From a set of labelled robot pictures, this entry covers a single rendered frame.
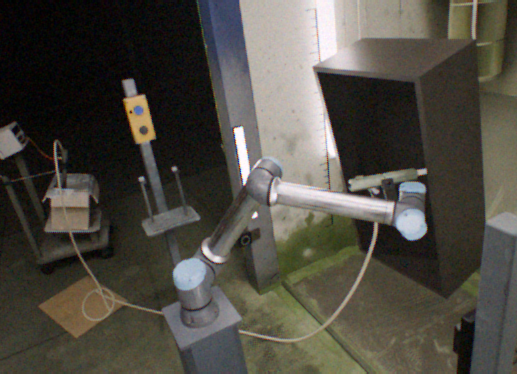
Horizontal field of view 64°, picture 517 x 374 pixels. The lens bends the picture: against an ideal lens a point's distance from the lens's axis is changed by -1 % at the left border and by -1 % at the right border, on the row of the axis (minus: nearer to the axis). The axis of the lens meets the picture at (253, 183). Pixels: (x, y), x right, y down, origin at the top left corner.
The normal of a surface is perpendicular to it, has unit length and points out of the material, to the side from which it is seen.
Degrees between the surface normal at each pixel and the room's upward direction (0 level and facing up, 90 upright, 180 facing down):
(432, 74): 89
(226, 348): 90
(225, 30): 90
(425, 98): 89
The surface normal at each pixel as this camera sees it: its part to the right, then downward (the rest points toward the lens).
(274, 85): 0.45, 0.32
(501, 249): -0.88, 0.31
